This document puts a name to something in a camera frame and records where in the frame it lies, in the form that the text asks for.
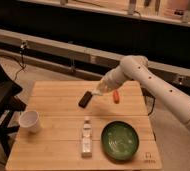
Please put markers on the white sponge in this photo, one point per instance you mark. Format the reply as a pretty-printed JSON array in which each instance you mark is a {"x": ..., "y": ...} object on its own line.
[{"x": 99, "y": 90}]

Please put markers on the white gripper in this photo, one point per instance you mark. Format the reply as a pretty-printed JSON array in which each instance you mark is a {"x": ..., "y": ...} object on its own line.
[{"x": 112, "y": 80}]

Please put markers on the black rectangular block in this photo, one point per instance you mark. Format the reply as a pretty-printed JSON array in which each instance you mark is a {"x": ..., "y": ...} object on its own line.
[{"x": 85, "y": 99}]

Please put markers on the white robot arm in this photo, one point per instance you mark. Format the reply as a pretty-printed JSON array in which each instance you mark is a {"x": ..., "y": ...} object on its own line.
[{"x": 136, "y": 67}]

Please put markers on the clear plastic bottle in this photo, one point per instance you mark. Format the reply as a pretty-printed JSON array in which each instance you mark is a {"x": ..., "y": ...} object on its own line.
[{"x": 86, "y": 138}]

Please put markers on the wooden table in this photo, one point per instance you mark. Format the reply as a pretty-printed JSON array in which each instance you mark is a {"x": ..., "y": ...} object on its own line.
[{"x": 57, "y": 147}]

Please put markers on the green ceramic bowl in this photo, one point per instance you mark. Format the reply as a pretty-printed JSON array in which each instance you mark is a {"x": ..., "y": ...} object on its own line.
[{"x": 119, "y": 141}]

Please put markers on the white paper cup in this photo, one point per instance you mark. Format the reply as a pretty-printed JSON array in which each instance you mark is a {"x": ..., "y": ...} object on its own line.
[{"x": 30, "y": 121}]

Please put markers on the orange carrot toy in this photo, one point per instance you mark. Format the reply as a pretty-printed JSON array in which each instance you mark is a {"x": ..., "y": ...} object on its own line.
[{"x": 116, "y": 97}]

